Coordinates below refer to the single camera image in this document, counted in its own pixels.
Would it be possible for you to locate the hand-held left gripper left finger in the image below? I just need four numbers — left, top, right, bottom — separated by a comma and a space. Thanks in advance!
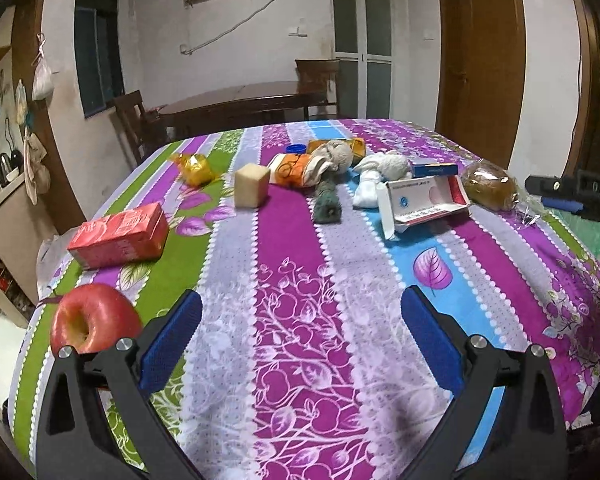
35, 289, 203, 480

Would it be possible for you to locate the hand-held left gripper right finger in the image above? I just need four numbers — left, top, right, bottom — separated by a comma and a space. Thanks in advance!
400, 285, 568, 480

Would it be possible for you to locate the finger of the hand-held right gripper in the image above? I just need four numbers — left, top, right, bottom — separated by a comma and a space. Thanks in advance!
540, 196, 586, 215
525, 175, 579, 196

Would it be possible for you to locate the bread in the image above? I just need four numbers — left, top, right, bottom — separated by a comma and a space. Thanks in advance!
460, 159, 546, 226

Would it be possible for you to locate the blue medicine box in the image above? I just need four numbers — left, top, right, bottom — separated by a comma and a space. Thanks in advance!
409, 159, 460, 178

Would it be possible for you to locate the white medicine box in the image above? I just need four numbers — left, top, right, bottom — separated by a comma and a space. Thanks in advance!
377, 175, 471, 241

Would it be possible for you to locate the white sock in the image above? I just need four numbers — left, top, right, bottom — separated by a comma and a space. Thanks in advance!
352, 150, 413, 208

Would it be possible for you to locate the yellow sponge block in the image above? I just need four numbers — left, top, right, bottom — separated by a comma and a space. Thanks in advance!
234, 163, 272, 208

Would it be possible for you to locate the orange paper cup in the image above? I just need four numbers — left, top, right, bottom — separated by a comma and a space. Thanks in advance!
307, 137, 367, 157
270, 152, 326, 188

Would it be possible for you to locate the red apple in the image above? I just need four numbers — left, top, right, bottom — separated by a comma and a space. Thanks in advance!
50, 282, 143, 358

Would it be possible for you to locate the red carton box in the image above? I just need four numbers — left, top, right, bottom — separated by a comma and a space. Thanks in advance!
66, 202, 171, 268

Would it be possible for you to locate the brown wooden door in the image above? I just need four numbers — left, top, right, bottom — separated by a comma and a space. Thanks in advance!
435, 0, 528, 171

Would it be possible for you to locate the striped floral tablecloth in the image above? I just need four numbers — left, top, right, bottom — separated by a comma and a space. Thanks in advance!
7, 119, 600, 480

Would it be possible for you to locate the yellow foil wrapper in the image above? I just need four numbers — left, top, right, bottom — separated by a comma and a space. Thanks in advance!
172, 152, 221, 188

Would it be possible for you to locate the white cabinet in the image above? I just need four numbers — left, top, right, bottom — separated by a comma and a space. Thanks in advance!
0, 175, 41, 311

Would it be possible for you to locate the hanging beige cloth bag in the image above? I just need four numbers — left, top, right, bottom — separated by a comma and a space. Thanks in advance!
24, 127, 51, 206

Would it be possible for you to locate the dark wooden chair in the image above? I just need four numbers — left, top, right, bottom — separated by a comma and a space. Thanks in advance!
111, 90, 168, 166

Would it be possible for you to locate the black electric kettle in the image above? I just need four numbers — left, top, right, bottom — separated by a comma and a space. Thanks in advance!
0, 149, 23, 186

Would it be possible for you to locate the frosted glass door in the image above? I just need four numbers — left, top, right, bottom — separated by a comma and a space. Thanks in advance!
328, 0, 396, 121

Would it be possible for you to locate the dark wooden dining table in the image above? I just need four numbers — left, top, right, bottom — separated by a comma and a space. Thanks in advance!
152, 81, 331, 141

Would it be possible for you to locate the brown wooden chair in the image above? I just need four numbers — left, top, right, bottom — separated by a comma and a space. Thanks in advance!
295, 58, 342, 118

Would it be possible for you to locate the hanging white plastic bag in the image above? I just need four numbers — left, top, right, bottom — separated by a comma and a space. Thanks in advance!
31, 32, 56, 101

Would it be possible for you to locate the dark window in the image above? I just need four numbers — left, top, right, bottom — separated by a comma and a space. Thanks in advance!
74, 0, 126, 120

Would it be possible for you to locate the wooden doorway frame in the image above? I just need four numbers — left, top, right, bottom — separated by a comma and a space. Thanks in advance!
567, 0, 600, 176

